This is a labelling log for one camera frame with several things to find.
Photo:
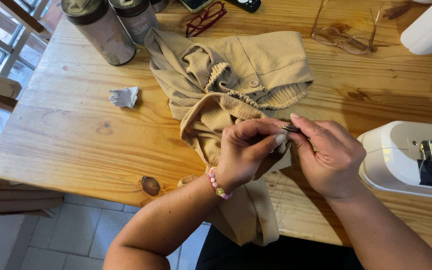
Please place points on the grey tin canister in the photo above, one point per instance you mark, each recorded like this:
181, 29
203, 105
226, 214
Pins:
136, 20

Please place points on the person's right hand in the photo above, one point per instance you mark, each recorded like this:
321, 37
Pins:
330, 161

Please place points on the white window frame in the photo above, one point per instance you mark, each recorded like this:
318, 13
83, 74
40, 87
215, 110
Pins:
8, 33

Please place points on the crumpled white paper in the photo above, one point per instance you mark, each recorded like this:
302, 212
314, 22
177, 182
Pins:
124, 96

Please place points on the beige textured garment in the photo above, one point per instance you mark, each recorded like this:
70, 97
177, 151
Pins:
234, 90

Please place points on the white sewing machine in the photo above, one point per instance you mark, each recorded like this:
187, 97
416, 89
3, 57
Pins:
407, 157

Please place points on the person's left hand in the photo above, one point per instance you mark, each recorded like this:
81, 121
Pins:
244, 157

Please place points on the metal canister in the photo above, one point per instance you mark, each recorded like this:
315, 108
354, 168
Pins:
159, 4

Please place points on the clear pink frame eyeglasses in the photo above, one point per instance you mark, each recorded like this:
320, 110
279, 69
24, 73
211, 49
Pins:
345, 35

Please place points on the black remote control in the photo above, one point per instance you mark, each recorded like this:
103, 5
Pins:
245, 4

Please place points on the person's black clothing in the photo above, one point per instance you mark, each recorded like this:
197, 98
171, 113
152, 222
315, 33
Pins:
276, 257

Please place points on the red frame eyeglasses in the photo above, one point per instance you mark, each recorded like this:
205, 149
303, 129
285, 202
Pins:
205, 18

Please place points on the smartphone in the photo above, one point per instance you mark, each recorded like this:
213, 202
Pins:
195, 4

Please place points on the white paper towel roll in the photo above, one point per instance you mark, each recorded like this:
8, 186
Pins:
429, 28

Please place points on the small metal seam ripper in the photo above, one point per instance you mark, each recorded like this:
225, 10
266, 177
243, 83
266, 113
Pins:
291, 129

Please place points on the floral tin canister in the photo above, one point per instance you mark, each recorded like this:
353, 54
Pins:
101, 32

